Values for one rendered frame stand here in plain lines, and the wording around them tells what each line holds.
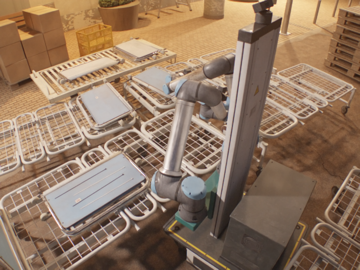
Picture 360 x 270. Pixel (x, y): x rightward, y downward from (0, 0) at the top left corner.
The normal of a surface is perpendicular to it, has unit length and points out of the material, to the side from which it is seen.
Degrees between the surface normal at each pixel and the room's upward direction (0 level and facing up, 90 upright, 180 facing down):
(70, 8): 90
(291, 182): 0
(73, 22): 90
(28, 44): 90
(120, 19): 101
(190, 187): 5
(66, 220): 4
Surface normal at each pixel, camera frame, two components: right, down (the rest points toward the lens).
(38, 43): 0.76, 0.41
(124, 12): 0.39, 0.72
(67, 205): 0.05, -0.73
